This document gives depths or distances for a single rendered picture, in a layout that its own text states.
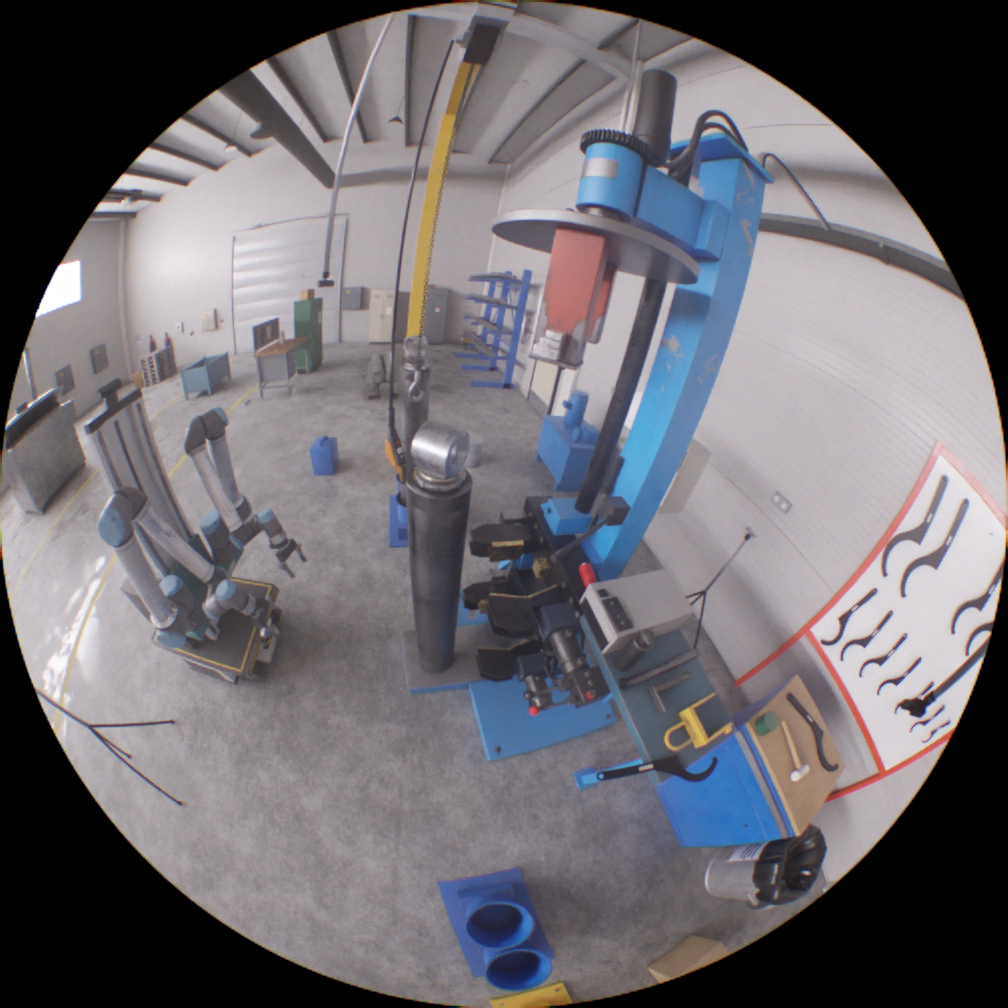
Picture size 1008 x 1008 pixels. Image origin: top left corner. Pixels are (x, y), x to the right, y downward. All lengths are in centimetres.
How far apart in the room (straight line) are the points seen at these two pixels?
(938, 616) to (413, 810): 315
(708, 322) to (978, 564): 211
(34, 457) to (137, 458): 607
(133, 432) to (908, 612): 409
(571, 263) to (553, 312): 12
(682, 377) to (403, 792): 232
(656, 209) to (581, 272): 42
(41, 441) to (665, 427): 832
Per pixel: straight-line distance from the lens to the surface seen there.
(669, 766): 119
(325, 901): 230
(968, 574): 250
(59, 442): 803
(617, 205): 95
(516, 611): 127
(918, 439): 247
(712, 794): 206
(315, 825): 219
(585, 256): 74
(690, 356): 113
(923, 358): 256
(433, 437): 91
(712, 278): 116
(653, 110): 122
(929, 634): 256
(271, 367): 675
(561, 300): 73
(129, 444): 180
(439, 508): 96
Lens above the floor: 204
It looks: 37 degrees down
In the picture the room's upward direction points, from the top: 12 degrees clockwise
